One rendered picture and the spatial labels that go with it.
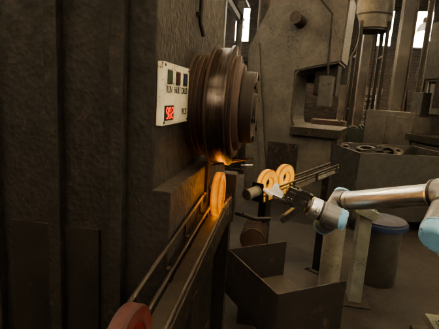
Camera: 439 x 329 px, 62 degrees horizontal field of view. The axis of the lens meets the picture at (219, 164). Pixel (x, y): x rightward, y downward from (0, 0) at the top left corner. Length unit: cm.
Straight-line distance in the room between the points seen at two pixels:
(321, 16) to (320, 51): 35
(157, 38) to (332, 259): 162
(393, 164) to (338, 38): 140
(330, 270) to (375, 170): 152
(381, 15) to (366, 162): 706
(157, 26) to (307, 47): 317
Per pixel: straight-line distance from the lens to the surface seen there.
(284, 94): 415
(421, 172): 380
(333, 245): 222
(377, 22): 1020
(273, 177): 201
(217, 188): 146
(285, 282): 119
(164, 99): 107
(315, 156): 411
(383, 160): 359
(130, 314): 72
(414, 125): 522
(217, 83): 128
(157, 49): 107
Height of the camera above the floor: 115
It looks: 10 degrees down
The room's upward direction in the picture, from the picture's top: 4 degrees clockwise
